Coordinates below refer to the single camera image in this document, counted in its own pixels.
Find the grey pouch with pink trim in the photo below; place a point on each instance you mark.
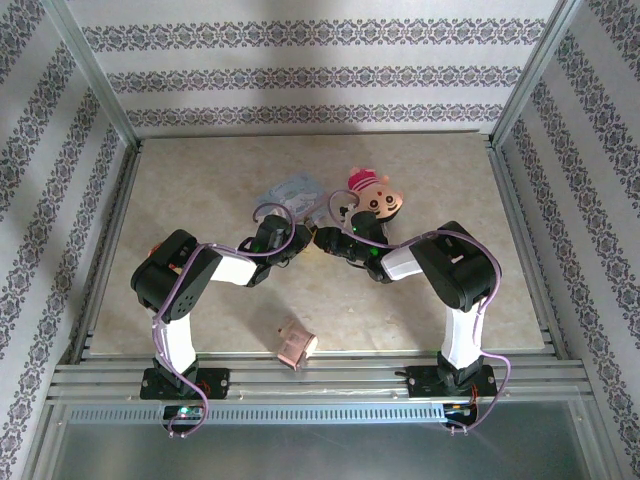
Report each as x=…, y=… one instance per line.
x=295, y=192

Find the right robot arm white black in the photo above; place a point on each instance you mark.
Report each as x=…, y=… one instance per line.
x=462, y=335

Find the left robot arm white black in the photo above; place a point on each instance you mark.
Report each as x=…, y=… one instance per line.
x=175, y=340

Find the pink plush toy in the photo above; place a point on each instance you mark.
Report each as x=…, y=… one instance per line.
x=380, y=197

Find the small pink box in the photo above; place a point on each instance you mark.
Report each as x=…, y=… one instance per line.
x=297, y=345

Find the clear tape roll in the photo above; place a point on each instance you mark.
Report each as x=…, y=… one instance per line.
x=155, y=247

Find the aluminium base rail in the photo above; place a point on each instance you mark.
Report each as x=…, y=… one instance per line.
x=325, y=380

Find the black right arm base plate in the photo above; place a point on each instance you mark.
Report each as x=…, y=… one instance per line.
x=420, y=385

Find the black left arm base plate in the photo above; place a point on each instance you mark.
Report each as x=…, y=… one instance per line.
x=215, y=382

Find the aluminium side rail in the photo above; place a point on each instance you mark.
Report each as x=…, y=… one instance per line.
x=117, y=200
x=515, y=200

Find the aluminium frame post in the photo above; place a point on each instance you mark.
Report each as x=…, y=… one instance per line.
x=92, y=75
x=532, y=75

